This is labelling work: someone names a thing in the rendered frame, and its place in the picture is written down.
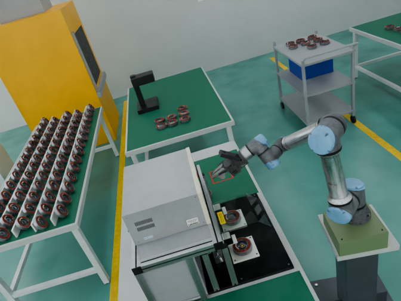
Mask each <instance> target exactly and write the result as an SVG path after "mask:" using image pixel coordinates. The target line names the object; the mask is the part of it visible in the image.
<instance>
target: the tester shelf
mask: <svg viewBox="0 0 401 301"><path fill-rule="evenodd" d="M195 168H196V172H197V174H198V176H199V180H200V186H201V188H202V192H203V196H204V199H205V203H206V207H207V210H208V214H209V218H210V220H211V223H210V224H208V225H207V224H206V225H203V226H199V227H196V228H193V229H189V230H187V231H183V232H180V233H177V234H173V235H170V236H166V237H163V238H160V239H156V240H154V241H150V242H147V243H144V244H140V245H137V246H136V245H135V243H134V241H133V239H132V243H131V270H132V272H133V274H134V275H138V274H142V273H144V272H148V271H151V270H154V269H157V268H161V267H164V266H167V265H171V264H173V263H177V262H180V261H183V260H187V259H190V258H192V257H196V256H200V255H203V254H206V253H210V252H212V251H216V250H220V249H222V248H224V244H223V241H222V238H221V235H220V231H219V228H218V225H217V221H216V219H215V215H214V212H213V209H212V205H211V202H210V199H209V196H208V192H207V189H206V186H205V182H204V179H203V176H202V172H201V169H200V166H199V164H198V165H195Z"/></svg>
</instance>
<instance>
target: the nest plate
mask: <svg viewBox="0 0 401 301"><path fill-rule="evenodd" d="M246 238H248V239H250V240H251V242H252V251H251V252H250V253H249V254H247V255H246V256H245V255H244V256H238V255H236V254H235V253H234V252H233V248H232V245H228V247H229V250H230V254H231V256H232V260H233V263H234V264H235V263H239V262H243V261H245V260H249V259H252V258H255V257H258V256H260V255H259V252H258V250H257V247H256V245H255V242H254V240H253V238H252V236H248V237H246Z"/></svg>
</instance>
